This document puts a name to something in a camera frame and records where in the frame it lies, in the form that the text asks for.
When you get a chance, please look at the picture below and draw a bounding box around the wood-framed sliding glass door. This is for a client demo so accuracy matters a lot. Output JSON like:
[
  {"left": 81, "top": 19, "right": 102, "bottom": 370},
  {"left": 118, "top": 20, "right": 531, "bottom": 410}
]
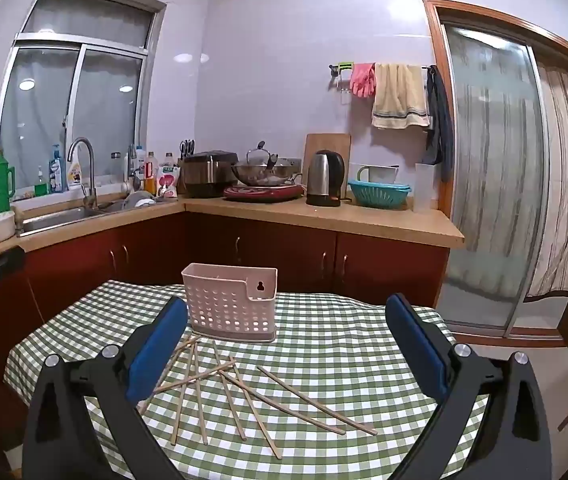
[{"left": 423, "top": 0, "right": 568, "bottom": 351}]

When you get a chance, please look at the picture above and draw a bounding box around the wooden cutting board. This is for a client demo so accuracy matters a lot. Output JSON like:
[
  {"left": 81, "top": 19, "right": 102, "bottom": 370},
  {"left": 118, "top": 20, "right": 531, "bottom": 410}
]
[{"left": 304, "top": 132, "right": 353, "bottom": 196}]

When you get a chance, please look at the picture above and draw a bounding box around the glass wok lid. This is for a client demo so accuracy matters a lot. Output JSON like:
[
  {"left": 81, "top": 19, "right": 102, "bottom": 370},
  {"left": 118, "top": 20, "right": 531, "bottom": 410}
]
[{"left": 245, "top": 141, "right": 281, "bottom": 172}]

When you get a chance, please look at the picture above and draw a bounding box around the beige perforated plastic utensil holder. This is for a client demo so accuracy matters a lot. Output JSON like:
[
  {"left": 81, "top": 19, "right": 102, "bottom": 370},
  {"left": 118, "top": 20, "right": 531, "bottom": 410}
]
[{"left": 181, "top": 262, "right": 279, "bottom": 343}]

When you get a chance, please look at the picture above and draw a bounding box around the steel electric kettle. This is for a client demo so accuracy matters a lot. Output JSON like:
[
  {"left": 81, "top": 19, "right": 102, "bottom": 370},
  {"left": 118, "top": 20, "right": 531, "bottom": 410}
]
[{"left": 305, "top": 150, "right": 347, "bottom": 208}]

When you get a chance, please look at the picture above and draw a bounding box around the cooking oil bottle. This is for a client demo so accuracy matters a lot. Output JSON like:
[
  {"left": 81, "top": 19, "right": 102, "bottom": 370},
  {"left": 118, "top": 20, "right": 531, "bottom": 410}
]
[{"left": 144, "top": 151, "right": 159, "bottom": 194}]

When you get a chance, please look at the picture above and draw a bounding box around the stainless steel sink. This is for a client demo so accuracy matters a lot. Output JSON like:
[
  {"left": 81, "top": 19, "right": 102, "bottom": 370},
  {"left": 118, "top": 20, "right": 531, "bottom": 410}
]
[{"left": 16, "top": 199, "right": 165, "bottom": 237}]

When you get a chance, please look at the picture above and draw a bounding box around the red and white pouch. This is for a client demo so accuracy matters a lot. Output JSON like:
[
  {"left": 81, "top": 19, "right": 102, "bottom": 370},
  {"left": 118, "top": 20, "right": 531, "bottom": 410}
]
[{"left": 156, "top": 165, "right": 181, "bottom": 199}]

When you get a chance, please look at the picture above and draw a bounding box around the green checkered tablecloth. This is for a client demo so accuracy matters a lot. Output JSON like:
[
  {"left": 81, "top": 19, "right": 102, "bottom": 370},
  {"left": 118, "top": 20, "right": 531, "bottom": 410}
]
[{"left": 3, "top": 280, "right": 494, "bottom": 480}]

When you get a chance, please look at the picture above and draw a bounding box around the wooden chopstick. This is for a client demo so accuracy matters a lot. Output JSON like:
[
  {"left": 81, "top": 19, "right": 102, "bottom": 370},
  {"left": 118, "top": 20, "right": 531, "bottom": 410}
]
[
  {"left": 151, "top": 360, "right": 237, "bottom": 397},
  {"left": 228, "top": 356, "right": 283, "bottom": 461},
  {"left": 256, "top": 365, "right": 379, "bottom": 436},
  {"left": 221, "top": 374, "right": 347, "bottom": 436},
  {"left": 193, "top": 352, "right": 209, "bottom": 446},
  {"left": 212, "top": 340, "right": 247, "bottom": 442},
  {"left": 171, "top": 336, "right": 201, "bottom": 361},
  {"left": 156, "top": 342, "right": 199, "bottom": 387},
  {"left": 170, "top": 344, "right": 199, "bottom": 447}
]

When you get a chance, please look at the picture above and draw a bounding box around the blue detergent bottle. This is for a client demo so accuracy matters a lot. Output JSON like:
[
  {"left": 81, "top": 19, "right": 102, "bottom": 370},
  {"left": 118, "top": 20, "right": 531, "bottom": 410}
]
[{"left": 48, "top": 144, "right": 64, "bottom": 194}]

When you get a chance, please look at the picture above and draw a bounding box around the striped curtain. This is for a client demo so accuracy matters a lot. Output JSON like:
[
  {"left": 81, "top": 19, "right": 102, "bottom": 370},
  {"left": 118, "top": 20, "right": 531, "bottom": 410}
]
[{"left": 524, "top": 60, "right": 568, "bottom": 303}]

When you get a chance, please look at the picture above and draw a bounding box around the beige towel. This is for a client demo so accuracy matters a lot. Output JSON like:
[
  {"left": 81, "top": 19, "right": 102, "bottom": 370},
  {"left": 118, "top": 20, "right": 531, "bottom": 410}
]
[{"left": 371, "top": 63, "right": 432, "bottom": 130}]

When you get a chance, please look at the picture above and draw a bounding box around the small chrome tap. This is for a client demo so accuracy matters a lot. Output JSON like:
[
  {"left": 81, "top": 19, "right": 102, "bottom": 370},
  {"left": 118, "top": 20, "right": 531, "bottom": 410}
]
[{"left": 125, "top": 144, "right": 141, "bottom": 192}]

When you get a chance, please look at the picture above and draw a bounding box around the white spray cleaner bottle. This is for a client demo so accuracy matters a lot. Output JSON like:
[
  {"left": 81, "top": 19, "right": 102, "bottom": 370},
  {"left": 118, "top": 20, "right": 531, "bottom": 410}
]
[{"left": 66, "top": 154, "right": 84, "bottom": 191}]

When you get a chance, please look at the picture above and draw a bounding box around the metal towel rack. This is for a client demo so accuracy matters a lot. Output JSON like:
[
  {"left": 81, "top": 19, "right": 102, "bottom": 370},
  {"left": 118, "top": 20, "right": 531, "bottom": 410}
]
[{"left": 329, "top": 62, "right": 438, "bottom": 83}]

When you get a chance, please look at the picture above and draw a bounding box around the steel wok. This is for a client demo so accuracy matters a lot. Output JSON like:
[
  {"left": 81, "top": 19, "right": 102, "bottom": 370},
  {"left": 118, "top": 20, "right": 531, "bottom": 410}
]
[{"left": 231, "top": 160, "right": 303, "bottom": 189}]

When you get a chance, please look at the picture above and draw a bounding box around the tall white plastic container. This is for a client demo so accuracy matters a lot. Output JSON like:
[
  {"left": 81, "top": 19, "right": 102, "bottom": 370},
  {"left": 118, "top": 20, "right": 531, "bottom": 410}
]
[{"left": 414, "top": 162, "right": 437, "bottom": 214}]

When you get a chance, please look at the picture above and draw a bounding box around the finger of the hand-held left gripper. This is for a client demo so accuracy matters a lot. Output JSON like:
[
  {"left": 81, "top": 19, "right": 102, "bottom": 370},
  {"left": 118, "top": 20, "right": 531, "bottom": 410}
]
[{"left": 0, "top": 248, "right": 26, "bottom": 281}]

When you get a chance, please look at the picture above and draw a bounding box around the tall chrome faucet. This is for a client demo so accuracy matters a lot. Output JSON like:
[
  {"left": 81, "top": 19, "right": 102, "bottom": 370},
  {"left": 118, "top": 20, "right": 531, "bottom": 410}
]
[{"left": 66, "top": 136, "right": 99, "bottom": 210}]

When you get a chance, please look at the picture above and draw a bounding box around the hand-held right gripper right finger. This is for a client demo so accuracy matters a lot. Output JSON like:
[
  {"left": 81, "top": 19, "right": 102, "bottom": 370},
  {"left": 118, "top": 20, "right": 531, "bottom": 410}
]
[{"left": 386, "top": 293, "right": 554, "bottom": 480}]

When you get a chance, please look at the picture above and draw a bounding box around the white pitcher green handle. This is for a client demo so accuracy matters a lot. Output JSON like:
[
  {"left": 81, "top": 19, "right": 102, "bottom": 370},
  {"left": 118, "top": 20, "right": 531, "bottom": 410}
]
[{"left": 356, "top": 163, "right": 399, "bottom": 187}]

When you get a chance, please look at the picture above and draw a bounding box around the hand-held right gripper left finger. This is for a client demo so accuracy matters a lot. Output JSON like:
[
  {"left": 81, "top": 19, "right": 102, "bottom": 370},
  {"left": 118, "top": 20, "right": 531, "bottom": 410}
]
[{"left": 21, "top": 296, "right": 189, "bottom": 480}]

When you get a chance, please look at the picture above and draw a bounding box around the pink rubber glove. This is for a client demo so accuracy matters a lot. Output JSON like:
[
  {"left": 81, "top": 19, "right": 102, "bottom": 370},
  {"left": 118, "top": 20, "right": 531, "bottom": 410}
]
[{"left": 349, "top": 62, "right": 377, "bottom": 100}]

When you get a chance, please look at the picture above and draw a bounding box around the dark rice cooker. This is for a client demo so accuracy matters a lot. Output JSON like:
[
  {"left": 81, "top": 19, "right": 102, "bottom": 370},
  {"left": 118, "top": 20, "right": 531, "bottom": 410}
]
[{"left": 183, "top": 151, "right": 239, "bottom": 199}]

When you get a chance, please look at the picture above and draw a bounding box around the beige kitchen countertop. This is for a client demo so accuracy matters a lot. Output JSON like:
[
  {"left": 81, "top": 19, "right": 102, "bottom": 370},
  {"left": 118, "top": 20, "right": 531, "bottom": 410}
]
[{"left": 0, "top": 194, "right": 465, "bottom": 261}]

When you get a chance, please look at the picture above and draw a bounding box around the dark grey cloth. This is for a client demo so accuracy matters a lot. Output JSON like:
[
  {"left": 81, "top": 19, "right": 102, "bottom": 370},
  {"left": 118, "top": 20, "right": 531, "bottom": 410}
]
[{"left": 425, "top": 65, "right": 455, "bottom": 183}]

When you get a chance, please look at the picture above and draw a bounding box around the teal plastic colander basket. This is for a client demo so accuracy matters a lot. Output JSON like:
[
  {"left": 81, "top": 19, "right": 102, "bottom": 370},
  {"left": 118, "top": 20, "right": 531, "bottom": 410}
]
[{"left": 348, "top": 180, "right": 411, "bottom": 209}]

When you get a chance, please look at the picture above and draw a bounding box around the red induction cooker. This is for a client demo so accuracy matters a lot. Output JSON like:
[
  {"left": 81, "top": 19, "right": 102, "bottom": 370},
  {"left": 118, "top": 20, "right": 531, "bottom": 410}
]
[{"left": 223, "top": 184, "right": 306, "bottom": 204}]

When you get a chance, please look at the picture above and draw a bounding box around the aluminium sliding window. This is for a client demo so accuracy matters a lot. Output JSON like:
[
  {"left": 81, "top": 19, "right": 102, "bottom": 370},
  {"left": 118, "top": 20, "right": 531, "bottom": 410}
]
[{"left": 0, "top": 0, "right": 167, "bottom": 198}]

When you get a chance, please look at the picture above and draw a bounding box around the white dish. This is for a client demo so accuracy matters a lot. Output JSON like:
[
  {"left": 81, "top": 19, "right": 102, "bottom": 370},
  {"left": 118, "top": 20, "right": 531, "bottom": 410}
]
[{"left": 121, "top": 190, "right": 157, "bottom": 210}]

